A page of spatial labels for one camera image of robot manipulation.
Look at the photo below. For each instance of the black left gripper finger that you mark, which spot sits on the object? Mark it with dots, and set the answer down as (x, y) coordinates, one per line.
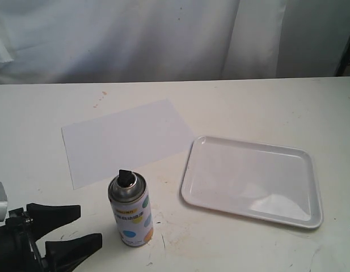
(66, 256)
(45, 219)

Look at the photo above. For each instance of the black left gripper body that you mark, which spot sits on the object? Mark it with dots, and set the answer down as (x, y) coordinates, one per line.
(18, 249)

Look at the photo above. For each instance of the white spray paint can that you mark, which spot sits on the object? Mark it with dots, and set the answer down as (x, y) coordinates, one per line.
(130, 202)

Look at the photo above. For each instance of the white paper sheet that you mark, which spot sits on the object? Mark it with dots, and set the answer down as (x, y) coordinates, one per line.
(97, 149)

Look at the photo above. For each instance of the white backdrop curtain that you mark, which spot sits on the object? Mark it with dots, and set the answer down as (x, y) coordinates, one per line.
(144, 41)

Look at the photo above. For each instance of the white plastic tray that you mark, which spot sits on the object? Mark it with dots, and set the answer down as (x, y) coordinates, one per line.
(256, 180)

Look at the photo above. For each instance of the black stand frame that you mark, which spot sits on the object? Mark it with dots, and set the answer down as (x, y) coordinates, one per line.
(345, 60)

